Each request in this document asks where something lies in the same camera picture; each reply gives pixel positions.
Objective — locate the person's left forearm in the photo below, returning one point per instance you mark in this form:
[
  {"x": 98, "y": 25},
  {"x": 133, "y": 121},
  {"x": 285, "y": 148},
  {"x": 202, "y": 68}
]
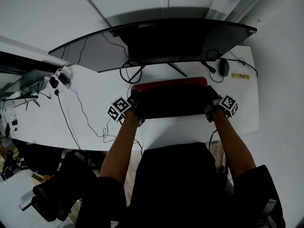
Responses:
[{"x": 118, "y": 146}]

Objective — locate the yellow sticker strip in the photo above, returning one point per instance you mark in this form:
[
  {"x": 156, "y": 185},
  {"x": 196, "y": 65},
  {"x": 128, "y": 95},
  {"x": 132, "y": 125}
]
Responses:
[{"x": 240, "y": 75}]

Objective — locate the black computer monitor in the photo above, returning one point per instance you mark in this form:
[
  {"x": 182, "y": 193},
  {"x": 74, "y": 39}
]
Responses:
[{"x": 166, "y": 41}]

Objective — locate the white power strip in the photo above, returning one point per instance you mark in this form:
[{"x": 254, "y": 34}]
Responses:
[{"x": 64, "y": 70}]

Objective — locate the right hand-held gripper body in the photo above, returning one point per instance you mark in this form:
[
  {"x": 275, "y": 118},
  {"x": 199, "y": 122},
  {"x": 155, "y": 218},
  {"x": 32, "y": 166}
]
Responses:
[{"x": 228, "y": 104}]

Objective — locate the person's right forearm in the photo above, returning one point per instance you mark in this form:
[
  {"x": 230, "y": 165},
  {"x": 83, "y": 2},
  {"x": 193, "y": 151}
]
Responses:
[{"x": 234, "y": 146}]

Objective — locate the person's black clothing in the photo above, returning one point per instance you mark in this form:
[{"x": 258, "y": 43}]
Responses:
[{"x": 178, "y": 186}]

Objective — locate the white wall pipe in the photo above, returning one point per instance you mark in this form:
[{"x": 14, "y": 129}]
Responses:
[{"x": 228, "y": 3}]

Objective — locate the black power adapter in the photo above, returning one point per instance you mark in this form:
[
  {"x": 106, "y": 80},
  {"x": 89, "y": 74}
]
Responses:
[{"x": 224, "y": 67}]

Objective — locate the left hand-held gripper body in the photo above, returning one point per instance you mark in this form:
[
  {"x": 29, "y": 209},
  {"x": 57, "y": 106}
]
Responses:
[{"x": 118, "y": 108}]

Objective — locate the black office chair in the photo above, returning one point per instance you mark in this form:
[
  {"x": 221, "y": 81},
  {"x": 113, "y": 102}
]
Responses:
[{"x": 54, "y": 198}]

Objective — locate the black plug adapter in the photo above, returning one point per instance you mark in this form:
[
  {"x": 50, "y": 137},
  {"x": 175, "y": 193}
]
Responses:
[
  {"x": 53, "y": 82},
  {"x": 64, "y": 78}
]

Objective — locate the red desk mat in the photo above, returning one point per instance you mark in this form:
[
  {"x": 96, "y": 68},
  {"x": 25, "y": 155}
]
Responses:
[{"x": 173, "y": 101}]

